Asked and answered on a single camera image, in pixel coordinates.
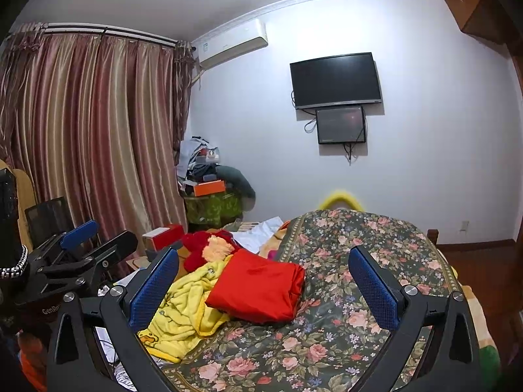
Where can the small wall screen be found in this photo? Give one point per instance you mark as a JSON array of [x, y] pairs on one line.
[[341, 124]]

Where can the orange pink cloth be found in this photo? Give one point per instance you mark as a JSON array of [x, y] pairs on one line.
[[273, 249]]

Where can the floral bedspread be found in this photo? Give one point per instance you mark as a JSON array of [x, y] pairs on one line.
[[327, 335]]

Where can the white air conditioner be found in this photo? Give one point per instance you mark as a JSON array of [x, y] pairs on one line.
[[229, 45]]

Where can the red white box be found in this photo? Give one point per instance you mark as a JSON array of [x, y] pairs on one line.
[[167, 232]]

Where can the wooden bed frame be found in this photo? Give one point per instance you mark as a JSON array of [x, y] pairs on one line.
[[432, 237]]

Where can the orange box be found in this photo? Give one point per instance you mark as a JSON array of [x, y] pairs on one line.
[[208, 188]]

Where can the multicolour blanket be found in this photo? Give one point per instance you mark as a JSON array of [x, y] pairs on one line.
[[486, 335]]

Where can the pile of clutter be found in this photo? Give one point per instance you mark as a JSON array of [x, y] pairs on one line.
[[192, 151]]

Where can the red fluffy cloth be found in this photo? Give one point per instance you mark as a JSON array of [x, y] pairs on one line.
[[196, 245]]

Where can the white cloth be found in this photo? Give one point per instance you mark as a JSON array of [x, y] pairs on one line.
[[255, 237]]

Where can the tan wooden board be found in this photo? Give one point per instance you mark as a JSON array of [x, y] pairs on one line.
[[24, 196]]

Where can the wall television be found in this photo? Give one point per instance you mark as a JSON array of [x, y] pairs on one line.
[[335, 79]]

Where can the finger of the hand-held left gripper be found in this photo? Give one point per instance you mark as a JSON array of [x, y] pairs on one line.
[[116, 251], [79, 232]]

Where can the green bag with clutter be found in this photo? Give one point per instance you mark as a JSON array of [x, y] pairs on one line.
[[208, 210]]

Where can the dark grey cushion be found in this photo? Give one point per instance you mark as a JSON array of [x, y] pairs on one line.
[[241, 183]]

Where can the yellow fleece blanket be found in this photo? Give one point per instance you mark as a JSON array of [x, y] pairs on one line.
[[184, 294]]

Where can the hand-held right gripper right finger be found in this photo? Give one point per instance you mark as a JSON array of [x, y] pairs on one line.
[[374, 290]]

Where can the striped curtain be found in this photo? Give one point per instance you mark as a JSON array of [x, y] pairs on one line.
[[102, 130]]

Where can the red garment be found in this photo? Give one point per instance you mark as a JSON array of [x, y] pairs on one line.
[[257, 286]]

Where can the curtain rail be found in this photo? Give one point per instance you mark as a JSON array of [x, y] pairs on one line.
[[102, 32]]

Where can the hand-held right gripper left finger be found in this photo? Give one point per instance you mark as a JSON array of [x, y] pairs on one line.
[[153, 290]]

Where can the black mesh chair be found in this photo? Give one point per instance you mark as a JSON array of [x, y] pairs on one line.
[[45, 216]]

